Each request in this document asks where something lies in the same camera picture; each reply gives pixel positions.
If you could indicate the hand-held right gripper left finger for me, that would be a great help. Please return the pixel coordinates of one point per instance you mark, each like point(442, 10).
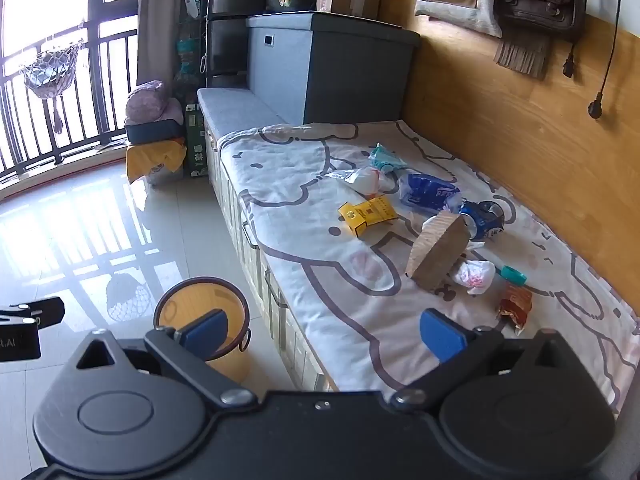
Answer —
point(207, 334)

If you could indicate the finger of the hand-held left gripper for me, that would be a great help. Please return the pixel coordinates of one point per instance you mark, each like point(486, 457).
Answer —
point(47, 311)

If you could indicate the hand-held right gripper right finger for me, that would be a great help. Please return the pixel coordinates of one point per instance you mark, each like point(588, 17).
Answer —
point(440, 335)

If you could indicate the yellow round waste bin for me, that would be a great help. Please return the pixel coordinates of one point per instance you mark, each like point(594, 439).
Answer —
point(200, 296)

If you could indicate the white tissue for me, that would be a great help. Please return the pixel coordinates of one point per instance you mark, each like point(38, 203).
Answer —
point(472, 275)

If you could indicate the brown snack wrapper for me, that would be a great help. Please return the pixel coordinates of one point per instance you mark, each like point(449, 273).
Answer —
point(515, 305)

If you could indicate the teal bottle cap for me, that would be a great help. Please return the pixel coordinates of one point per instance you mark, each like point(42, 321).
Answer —
point(514, 275)

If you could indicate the crushed blue can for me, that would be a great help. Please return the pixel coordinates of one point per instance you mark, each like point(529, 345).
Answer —
point(482, 217)

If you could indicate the yellow paper box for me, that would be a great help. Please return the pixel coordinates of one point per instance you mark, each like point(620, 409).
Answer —
point(367, 212)

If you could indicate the blue plastic packet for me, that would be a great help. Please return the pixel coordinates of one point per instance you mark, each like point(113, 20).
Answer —
point(425, 190)

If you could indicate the white bench cabinet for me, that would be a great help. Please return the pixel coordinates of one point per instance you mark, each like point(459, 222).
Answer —
point(222, 180)

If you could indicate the white printed blanket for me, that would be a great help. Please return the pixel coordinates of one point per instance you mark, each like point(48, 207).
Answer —
point(310, 210)

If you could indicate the white printed sack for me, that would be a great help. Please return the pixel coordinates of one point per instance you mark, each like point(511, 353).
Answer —
point(167, 175)

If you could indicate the clear plastic bag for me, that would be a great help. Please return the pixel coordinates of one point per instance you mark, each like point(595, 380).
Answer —
point(367, 180)

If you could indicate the yellow cloth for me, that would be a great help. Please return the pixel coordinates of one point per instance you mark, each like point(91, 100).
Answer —
point(145, 157)

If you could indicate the teal wipes packet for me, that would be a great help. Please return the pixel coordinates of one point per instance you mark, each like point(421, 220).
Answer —
point(385, 157)

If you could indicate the green carton box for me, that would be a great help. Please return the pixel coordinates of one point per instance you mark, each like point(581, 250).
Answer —
point(196, 145)

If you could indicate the dark blue basin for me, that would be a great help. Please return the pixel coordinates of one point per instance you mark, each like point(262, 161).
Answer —
point(150, 132)

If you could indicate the grey bench cushion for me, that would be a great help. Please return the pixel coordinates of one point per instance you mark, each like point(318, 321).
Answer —
point(235, 110)

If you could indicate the hanging net basket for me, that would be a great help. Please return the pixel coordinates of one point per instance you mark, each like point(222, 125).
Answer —
point(50, 77)

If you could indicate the black balcony railing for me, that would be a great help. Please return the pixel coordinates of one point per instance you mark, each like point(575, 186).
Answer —
point(107, 85)

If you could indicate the grey storage box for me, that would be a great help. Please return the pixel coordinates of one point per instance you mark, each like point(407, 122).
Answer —
point(280, 70)

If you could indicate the hanging colourful bag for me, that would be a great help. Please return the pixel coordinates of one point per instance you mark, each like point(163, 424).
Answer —
point(190, 60)

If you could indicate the brown fringed cloth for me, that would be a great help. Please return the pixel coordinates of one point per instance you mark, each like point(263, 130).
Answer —
point(522, 57)

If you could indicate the black drawer tower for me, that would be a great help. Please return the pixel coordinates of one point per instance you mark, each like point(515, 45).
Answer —
point(225, 45)

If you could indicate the beige curtain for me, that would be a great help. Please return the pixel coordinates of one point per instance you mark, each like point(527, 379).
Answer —
point(155, 20)

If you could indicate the brown leather bag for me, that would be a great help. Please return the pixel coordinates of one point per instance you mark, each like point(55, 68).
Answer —
point(540, 0)

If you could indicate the wooden wall panel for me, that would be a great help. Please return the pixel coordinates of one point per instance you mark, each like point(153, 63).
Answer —
point(500, 135)

